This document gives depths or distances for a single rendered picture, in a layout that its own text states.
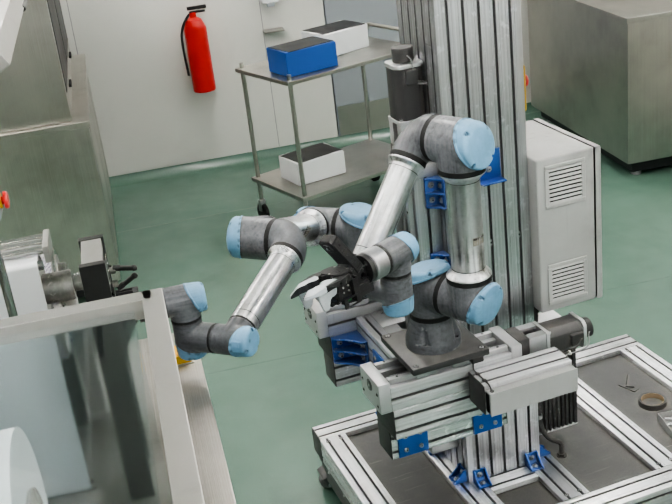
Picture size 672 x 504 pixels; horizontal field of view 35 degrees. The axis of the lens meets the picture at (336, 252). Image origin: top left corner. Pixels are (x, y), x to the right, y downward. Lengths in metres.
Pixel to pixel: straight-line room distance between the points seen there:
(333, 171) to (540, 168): 3.05
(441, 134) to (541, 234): 0.61
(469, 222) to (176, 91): 4.61
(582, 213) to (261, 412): 1.73
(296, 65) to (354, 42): 0.53
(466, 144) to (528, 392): 0.74
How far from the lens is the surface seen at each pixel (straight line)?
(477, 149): 2.55
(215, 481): 2.33
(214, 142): 7.17
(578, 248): 3.13
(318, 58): 5.63
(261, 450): 4.05
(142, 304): 1.50
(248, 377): 4.54
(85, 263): 2.09
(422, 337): 2.85
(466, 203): 2.61
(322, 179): 5.91
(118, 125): 7.09
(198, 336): 2.64
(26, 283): 2.18
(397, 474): 3.47
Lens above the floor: 2.21
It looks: 23 degrees down
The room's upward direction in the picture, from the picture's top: 7 degrees counter-clockwise
